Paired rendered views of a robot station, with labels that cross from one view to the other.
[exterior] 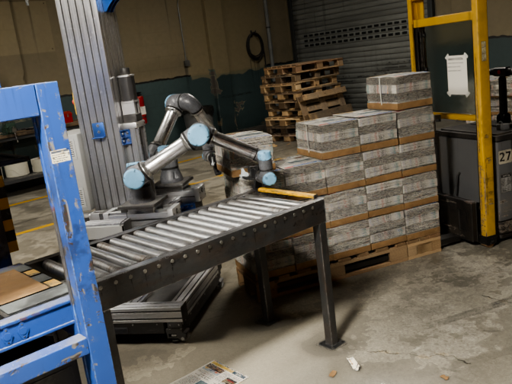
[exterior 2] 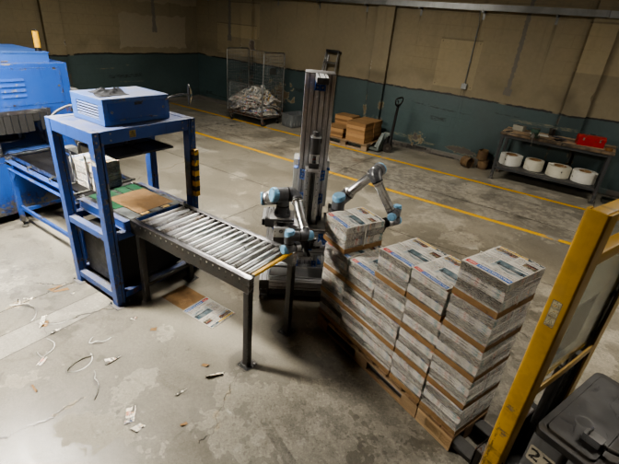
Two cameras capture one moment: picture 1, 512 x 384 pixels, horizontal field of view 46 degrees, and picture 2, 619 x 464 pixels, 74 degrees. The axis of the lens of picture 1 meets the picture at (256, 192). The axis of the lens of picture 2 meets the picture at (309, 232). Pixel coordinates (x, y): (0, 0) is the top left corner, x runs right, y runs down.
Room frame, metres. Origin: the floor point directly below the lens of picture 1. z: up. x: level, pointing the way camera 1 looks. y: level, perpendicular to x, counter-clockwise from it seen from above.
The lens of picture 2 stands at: (2.62, -2.67, 2.38)
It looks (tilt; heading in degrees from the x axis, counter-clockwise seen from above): 27 degrees down; 73
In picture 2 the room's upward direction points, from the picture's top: 5 degrees clockwise
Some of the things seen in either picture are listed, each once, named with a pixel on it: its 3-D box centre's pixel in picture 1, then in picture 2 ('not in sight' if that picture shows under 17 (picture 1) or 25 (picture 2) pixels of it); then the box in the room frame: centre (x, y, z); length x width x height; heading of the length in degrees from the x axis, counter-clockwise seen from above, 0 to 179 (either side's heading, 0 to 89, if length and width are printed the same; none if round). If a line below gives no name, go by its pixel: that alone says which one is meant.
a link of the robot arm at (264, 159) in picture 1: (264, 160); (291, 237); (3.29, -0.07, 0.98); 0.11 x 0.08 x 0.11; 2
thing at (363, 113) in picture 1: (362, 113); (448, 271); (4.13, -0.80, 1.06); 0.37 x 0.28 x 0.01; 19
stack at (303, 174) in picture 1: (317, 216); (384, 316); (3.99, -0.40, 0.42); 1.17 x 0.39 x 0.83; 110
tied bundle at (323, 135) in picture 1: (326, 137); (411, 265); (4.04, -0.52, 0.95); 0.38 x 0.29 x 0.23; 20
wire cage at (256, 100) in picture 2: not in sight; (254, 87); (4.21, 8.18, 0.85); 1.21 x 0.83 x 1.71; 130
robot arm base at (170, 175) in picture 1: (171, 173); not in sight; (3.86, 0.54, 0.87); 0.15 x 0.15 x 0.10
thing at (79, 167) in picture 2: not in sight; (96, 170); (1.71, 1.57, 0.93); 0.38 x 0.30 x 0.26; 130
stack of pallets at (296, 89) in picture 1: (304, 100); not in sight; (10.80, -1.08, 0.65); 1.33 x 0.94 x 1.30; 134
